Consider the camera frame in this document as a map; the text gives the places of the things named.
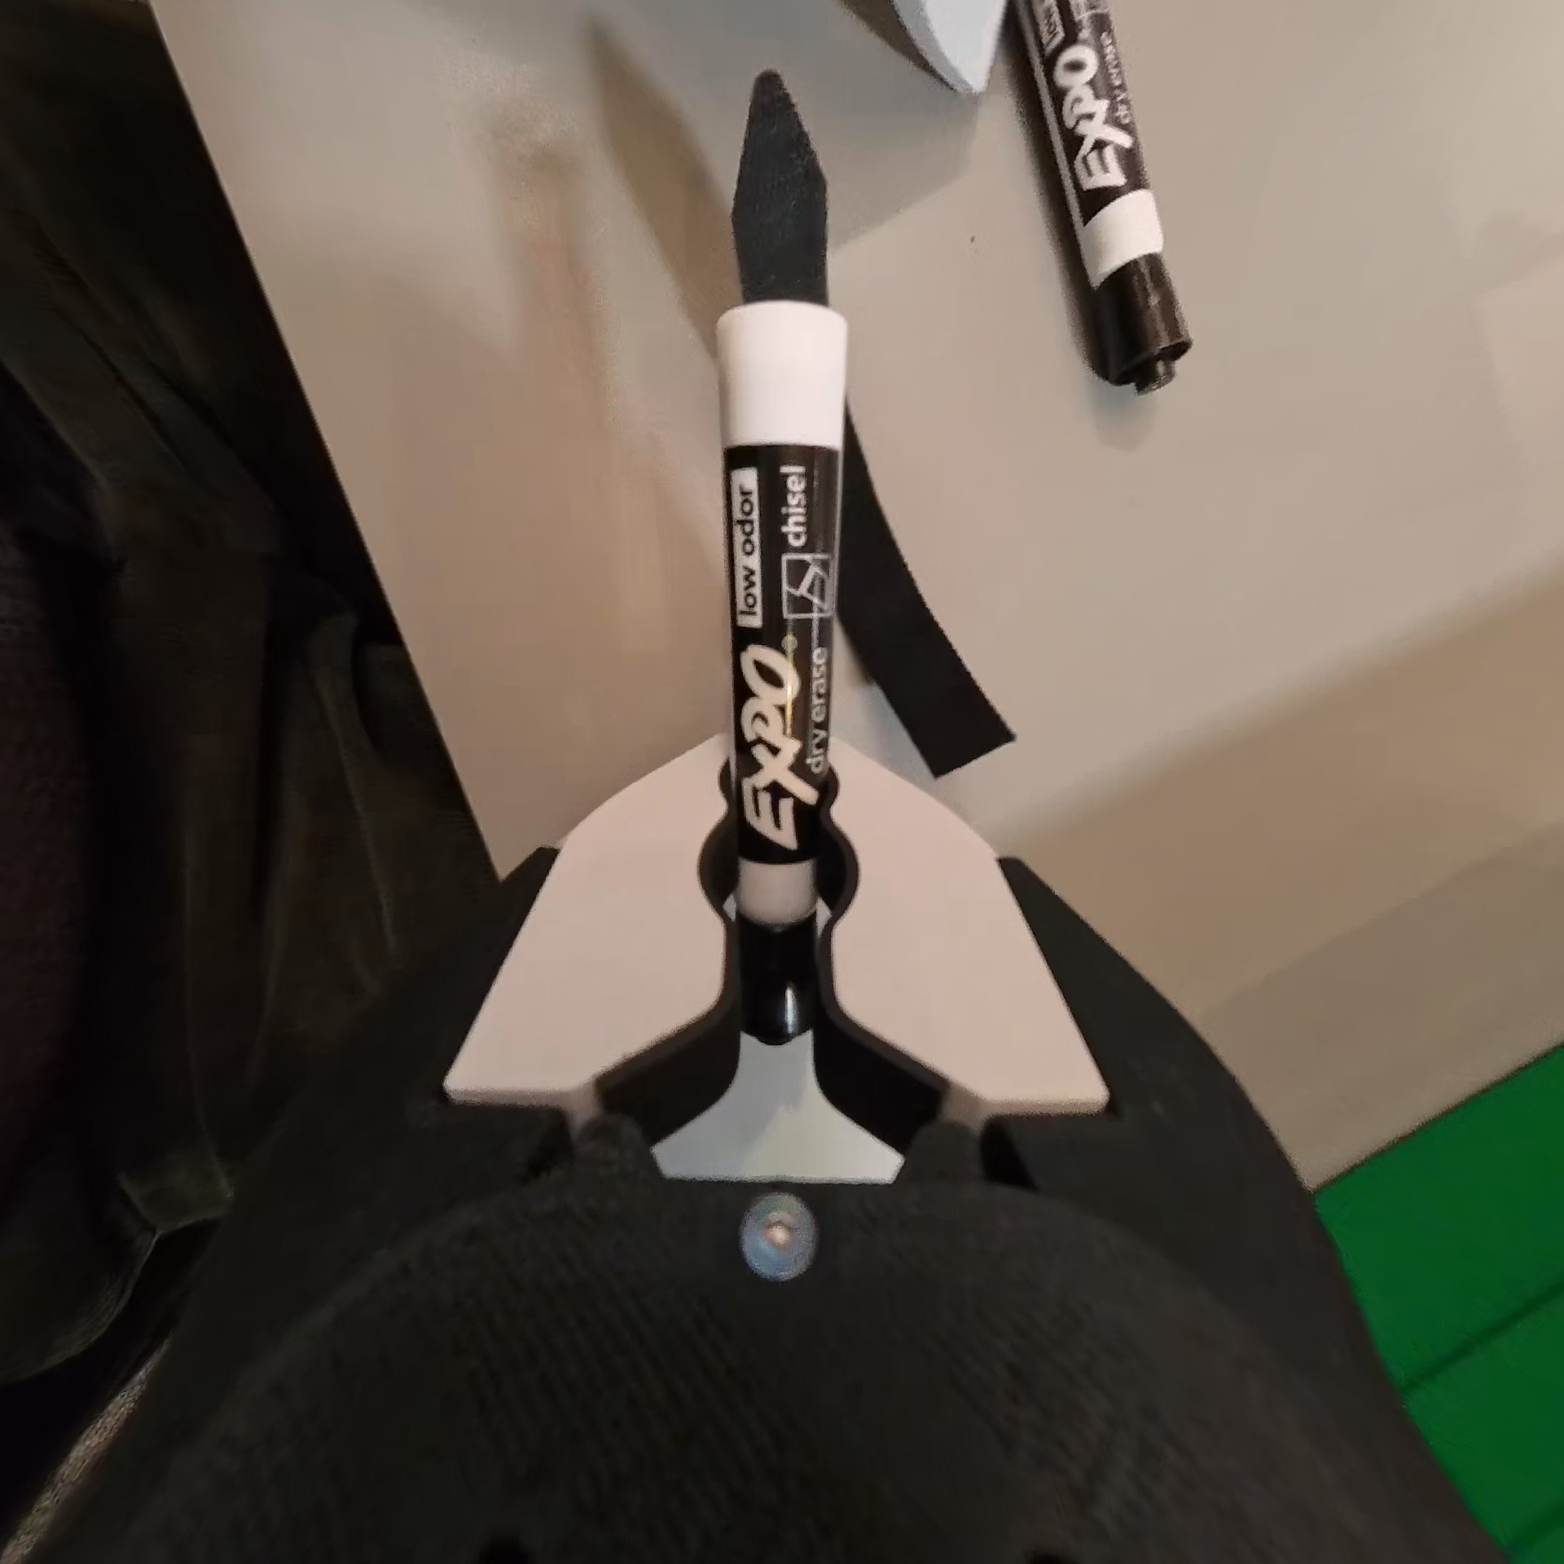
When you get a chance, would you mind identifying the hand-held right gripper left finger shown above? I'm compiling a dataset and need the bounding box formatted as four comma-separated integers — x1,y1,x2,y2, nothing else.
442,748,743,1126

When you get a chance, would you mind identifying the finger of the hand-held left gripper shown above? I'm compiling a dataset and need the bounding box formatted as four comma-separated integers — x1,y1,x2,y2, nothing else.
884,0,1007,97

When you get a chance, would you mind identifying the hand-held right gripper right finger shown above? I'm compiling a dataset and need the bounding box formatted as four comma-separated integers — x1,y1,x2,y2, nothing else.
820,758,1113,1126

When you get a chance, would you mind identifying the black dry erase marker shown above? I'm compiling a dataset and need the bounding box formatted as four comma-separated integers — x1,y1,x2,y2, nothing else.
1007,0,1194,395
714,304,850,1047

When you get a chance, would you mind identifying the black velcro strap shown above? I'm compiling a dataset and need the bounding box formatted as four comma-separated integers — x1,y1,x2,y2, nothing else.
731,71,1015,781

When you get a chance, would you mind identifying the person's torso in black sweater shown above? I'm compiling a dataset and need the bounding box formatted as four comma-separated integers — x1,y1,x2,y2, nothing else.
0,0,505,1383

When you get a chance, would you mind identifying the green plastic bin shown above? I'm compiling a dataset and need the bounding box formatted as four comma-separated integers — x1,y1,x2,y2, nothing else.
1312,1045,1564,1564

